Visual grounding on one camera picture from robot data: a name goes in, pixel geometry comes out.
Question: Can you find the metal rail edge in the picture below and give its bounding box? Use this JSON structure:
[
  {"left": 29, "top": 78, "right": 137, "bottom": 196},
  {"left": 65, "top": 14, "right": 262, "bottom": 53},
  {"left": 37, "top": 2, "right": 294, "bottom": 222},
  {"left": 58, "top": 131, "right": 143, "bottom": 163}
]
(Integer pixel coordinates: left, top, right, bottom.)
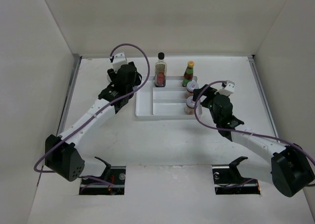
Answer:
[
  {"left": 48, "top": 54, "right": 82, "bottom": 165},
  {"left": 248, "top": 56, "right": 279, "bottom": 137}
]

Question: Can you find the orange label spice jar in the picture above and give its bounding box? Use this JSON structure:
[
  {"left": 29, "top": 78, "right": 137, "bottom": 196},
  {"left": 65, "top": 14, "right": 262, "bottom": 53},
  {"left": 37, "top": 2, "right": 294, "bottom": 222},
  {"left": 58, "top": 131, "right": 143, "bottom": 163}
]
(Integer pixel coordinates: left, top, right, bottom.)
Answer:
[
  {"left": 185, "top": 80, "right": 199, "bottom": 98},
  {"left": 184, "top": 96, "right": 196, "bottom": 115}
]

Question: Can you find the dark sauce bottle black cap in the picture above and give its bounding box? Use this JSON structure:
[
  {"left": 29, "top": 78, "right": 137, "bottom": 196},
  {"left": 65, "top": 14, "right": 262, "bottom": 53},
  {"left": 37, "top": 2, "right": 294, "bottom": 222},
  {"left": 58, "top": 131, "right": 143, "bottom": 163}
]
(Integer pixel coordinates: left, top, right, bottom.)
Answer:
[{"left": 155, "top": 52, "right": 167, "bottom": 87}]

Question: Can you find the metal rail right edge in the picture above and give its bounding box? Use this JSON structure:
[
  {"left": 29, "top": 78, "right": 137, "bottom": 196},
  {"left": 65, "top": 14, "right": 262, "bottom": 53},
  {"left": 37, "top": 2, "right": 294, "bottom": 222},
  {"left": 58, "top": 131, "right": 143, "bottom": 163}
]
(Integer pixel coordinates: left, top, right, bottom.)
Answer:
[{"left": 248, "top": 56, "right": 279, "bottom": 137}]

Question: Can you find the white divided plastic tray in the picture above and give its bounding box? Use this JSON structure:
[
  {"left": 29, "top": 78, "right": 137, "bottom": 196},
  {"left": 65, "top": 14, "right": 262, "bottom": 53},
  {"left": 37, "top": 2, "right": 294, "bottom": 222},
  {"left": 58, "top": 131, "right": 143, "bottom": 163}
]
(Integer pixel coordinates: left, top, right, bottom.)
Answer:
[{"left": 135, "top": 76, "right": 195, "bottom": 121}]

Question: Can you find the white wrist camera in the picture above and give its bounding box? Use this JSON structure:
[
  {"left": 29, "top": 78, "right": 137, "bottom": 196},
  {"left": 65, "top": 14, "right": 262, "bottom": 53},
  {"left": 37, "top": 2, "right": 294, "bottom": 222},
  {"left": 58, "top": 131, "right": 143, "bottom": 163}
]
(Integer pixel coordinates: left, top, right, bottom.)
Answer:
[
  {"left": 219, "top": 80, "right": 235, "bottom": 96},
  {"left": 110, "top": 52, "right": 128, "bottom": 73}
]

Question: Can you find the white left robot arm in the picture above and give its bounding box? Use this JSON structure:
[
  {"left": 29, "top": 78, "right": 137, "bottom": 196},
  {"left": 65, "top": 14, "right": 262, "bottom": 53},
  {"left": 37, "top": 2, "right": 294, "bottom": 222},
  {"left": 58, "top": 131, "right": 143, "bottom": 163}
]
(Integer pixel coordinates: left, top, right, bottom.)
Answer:
[{"left": 45, "top": 62, "right": 142, "bottom": 184}]

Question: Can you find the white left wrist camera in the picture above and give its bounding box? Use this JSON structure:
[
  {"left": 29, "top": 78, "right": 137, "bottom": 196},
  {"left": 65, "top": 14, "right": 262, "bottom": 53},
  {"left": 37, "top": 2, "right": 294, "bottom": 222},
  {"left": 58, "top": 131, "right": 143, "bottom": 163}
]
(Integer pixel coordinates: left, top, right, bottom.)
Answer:
[{"left": 110, "top": 52, "right": 128, "bottom": 73}]

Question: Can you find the metal rail left edge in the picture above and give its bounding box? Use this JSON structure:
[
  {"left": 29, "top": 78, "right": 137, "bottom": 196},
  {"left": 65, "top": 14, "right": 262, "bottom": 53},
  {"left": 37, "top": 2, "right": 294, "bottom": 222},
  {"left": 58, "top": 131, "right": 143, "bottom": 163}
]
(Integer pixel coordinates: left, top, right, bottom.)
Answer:
[{"left": 48, "top": 54, "right": 82, "bottom": 165}]

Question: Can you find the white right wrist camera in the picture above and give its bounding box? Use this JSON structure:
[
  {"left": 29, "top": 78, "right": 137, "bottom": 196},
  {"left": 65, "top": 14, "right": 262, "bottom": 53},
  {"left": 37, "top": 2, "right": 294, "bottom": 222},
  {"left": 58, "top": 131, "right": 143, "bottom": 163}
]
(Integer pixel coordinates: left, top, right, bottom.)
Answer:
[{"left": 219, "top": 80, "right": 235, "bottom": 96}]

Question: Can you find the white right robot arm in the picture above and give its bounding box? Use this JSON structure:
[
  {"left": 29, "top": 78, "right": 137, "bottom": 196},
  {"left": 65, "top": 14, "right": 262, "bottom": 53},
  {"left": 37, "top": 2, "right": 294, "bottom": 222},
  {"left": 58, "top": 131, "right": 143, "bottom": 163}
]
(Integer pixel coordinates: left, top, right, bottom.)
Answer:
[{"left": 193, "top": 81, "right": 315, "bottom": 197}]

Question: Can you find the red chili sauce bottle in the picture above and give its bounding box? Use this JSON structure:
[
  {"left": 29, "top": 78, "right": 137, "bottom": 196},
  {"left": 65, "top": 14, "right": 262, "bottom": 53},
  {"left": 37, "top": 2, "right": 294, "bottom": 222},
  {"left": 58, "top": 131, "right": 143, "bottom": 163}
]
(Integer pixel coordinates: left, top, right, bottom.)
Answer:
[{"left": 182, "top": 61, "right": 194, "bottom": 87}]

